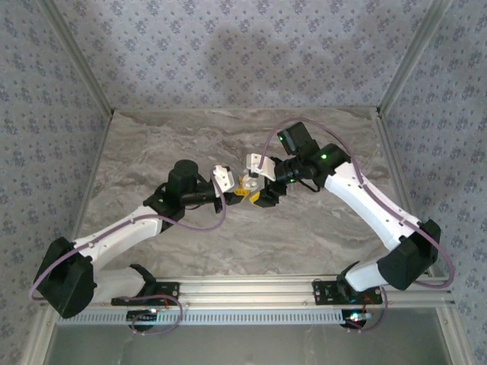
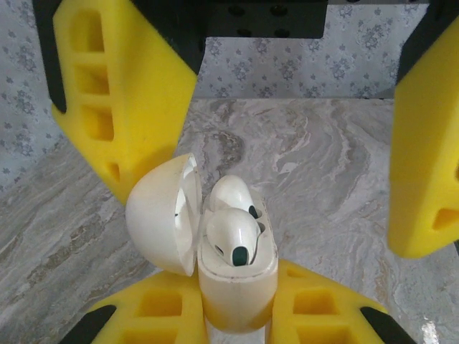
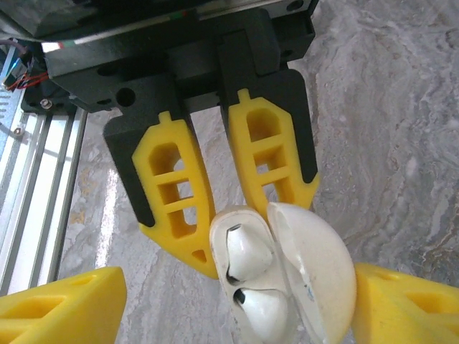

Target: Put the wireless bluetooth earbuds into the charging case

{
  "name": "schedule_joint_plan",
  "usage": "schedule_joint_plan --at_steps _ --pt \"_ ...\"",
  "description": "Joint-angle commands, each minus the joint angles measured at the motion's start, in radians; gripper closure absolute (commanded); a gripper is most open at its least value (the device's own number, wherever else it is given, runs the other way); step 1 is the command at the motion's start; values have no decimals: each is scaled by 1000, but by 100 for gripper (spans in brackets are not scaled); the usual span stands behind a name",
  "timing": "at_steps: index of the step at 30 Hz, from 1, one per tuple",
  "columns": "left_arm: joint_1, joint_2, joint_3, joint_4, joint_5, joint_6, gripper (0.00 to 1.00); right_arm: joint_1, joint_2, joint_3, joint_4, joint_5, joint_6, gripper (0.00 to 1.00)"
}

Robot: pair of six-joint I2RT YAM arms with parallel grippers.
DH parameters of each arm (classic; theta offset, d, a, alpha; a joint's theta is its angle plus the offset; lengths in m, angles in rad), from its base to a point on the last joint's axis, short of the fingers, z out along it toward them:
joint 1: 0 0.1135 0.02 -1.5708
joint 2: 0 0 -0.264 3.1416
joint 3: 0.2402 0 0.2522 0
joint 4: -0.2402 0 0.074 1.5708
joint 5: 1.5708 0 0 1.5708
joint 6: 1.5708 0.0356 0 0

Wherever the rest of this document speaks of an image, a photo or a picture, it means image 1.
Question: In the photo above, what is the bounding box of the pink earbud charging case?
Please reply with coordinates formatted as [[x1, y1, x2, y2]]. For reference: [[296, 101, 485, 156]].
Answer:
[[243, 173, 263, 191]]

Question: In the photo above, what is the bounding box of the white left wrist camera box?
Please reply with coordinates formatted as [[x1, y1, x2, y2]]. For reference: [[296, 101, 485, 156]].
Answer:
[[211, 164, 236, 192]]

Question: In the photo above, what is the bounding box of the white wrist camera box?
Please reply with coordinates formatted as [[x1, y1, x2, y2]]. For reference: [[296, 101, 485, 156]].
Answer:
[[244, 152, 278, 183], [211, 164, 236, 192]]

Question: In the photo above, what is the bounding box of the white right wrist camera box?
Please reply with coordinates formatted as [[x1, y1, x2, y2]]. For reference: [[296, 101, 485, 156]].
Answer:
[[244, 152, 278, 183]]

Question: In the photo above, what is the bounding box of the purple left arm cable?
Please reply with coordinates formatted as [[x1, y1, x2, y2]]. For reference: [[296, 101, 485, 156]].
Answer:
[[28, 178, 229, 338]]

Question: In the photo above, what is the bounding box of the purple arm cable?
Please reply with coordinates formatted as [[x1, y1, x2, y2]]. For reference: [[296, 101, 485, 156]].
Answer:
[[258, 117, 457, 335], [28, 178, 229, 338]]

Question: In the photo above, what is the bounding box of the aluminium table side rail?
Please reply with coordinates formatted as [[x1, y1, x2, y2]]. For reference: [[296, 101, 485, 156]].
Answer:
[[371, 106, 437, 278], [18, 109, 116, 365]]

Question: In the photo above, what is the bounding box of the aluminium mounting rail beam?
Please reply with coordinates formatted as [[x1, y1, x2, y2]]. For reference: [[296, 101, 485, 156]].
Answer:
[[110, 276, 456, 309]]

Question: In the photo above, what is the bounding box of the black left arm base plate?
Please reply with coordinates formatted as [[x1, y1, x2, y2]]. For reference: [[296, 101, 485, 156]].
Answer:
[[111, 280, 181, 307]]

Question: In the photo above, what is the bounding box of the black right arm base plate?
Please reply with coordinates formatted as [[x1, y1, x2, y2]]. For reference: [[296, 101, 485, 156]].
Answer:
[[311, 279, 384, 307]]

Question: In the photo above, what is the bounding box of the grey slotted cable duct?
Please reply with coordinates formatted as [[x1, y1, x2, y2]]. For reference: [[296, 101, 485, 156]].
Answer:
[[56, 308, 368, 327]]

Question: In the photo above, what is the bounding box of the aluminium frame corner post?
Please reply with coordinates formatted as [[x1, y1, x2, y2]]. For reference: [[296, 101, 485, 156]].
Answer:
[[375, 0, 454, 115], [37, 0, 116, 116]]

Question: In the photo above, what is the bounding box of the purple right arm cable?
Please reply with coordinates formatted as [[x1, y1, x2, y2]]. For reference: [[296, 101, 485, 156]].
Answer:
[[258, 117, 457, 335]]

